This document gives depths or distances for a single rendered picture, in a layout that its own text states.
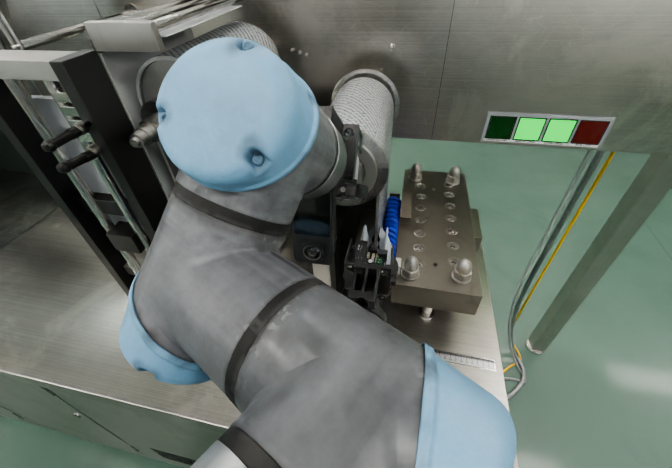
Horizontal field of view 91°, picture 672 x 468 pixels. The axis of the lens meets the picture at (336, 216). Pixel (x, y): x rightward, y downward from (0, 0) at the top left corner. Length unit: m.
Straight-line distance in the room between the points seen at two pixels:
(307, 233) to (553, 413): 1.57
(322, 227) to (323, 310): 0.20
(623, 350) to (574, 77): 1.54
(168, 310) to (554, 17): 0.77
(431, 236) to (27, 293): 0.97
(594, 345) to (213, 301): 1.99
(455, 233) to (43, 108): 0.73
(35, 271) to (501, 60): 1.22
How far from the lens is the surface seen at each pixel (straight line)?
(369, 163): 0.50
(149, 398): 0.77
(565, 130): 0.89
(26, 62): 0.53
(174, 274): 0.20
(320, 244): 0.36
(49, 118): 0.61
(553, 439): 1.77
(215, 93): 0.17
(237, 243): 0.19
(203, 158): 0.17
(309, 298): 0.16
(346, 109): 0.56
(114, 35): 0.57
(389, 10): 0.77
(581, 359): 2.00
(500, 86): 0.82
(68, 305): 1.01
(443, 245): 0.72
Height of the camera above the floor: 1.53
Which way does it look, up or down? 41 degrees down
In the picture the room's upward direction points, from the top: 3 degrees counter-clockwise
